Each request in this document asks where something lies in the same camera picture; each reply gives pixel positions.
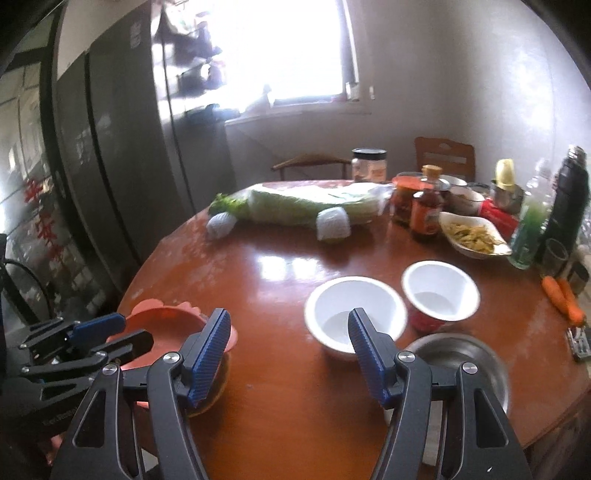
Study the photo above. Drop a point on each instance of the carrot back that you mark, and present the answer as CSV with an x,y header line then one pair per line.
x,y
567,292

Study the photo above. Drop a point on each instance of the small stainless steel bowl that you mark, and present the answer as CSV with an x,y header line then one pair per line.
x,y
451,350

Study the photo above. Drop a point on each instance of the red-lidded sauce jar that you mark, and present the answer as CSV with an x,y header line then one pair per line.
x,y
405,187

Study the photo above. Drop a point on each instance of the yellow cup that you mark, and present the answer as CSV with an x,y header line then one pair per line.
x,y
505,174

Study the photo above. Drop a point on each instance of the white foam-netted fruit right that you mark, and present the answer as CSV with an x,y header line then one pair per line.
x,y
332,225

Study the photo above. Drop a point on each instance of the orange-labelled sauce bottle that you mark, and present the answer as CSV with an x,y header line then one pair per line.
x,y
427,205

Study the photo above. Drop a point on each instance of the white red paper bowl right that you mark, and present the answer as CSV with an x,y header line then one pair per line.
x,y
438,293

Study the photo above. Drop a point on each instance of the clear jar black lid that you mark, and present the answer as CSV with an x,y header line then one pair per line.
x,y
369,165

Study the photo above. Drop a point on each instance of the orange plastic plate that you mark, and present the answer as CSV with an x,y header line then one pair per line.
x,y
169,326

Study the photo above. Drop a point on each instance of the napa cabbage in wrap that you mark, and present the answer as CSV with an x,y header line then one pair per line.
x,y
298,204

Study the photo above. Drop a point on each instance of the glass door with red letters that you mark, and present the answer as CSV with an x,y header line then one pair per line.
x,y
48,261

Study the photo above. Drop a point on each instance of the black thermos flask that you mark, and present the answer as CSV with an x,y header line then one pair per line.
x,y
571,199

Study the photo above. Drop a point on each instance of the red box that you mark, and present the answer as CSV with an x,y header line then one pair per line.
x,y
505,223

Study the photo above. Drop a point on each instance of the carrot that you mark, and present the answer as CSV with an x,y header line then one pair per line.
x,y
567,292
575,315

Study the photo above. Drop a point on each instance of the white foam-netted fruit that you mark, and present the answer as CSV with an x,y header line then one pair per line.
x,y
220,225
332,225

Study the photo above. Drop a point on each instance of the white ceramic bowl back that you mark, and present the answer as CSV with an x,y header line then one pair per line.
x,y
463,200

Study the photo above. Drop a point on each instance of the wooden chair right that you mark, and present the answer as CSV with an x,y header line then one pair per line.
x,y
455,158

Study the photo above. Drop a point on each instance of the white foam-netted fruit left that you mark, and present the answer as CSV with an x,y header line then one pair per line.
x,y
220,225

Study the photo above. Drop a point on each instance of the white dish with food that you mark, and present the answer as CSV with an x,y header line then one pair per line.
x,y
473,236

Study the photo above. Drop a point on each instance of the small glass cup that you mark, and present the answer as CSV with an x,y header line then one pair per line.
x,y
554,258

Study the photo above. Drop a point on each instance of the green liquid plastic bottle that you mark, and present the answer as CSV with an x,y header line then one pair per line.
x,y
533,215

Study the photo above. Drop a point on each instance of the wooden chair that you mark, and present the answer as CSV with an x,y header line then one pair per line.
x,y
312,160
455,158

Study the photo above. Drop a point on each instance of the small steel cup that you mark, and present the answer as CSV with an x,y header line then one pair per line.
x,y
578,277

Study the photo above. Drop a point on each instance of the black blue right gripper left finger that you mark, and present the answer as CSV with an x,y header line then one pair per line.
x,y
102,440

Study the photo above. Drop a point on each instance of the carrot front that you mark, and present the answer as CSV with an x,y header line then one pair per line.
x,y
575,315

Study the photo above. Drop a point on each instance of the dark grey refrigerator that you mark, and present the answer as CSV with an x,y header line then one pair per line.
x,y
140,122

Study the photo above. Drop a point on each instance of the steel bowl at back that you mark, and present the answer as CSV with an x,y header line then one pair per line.
x,y
507,200

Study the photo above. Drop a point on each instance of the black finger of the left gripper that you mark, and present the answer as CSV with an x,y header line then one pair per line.
x,y
122,351

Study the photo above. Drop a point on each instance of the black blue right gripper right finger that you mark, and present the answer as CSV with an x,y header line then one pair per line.
x,y
477,440

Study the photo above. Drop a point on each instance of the yellow shell-shaped plate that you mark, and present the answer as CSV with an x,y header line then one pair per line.
x,y
217,387

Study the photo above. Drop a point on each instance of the dark steel bowl back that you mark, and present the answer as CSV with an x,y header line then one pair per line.
x,y
446,182

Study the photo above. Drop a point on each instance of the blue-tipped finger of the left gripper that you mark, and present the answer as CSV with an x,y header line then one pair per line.
x,y
97,330

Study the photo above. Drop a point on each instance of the wooden chair left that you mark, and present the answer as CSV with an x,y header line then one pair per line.
x,y
312,160

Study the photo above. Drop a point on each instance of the small metal gadget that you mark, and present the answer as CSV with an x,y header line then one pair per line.
x,y
579,342

